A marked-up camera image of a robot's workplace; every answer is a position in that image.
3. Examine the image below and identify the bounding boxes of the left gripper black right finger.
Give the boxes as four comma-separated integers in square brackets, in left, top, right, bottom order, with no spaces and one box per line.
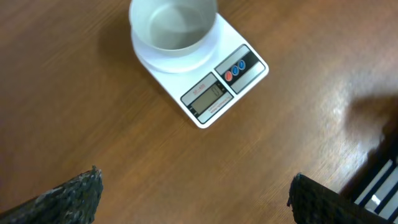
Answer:
[287,173,392,224]

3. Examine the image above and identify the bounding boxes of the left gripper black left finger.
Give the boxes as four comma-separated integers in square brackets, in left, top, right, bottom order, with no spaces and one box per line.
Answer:
[1,166,103,224]

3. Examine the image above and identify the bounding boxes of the white digital kitchen scale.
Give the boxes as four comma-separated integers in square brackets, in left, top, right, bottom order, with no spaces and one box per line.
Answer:
[131,15,269,129]

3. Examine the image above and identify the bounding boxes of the black white base rack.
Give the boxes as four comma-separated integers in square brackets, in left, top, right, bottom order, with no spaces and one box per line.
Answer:
[340,121,397,223]

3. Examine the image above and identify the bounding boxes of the white round bowl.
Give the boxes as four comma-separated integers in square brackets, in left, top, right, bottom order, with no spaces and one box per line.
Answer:
[129,0,218,55]

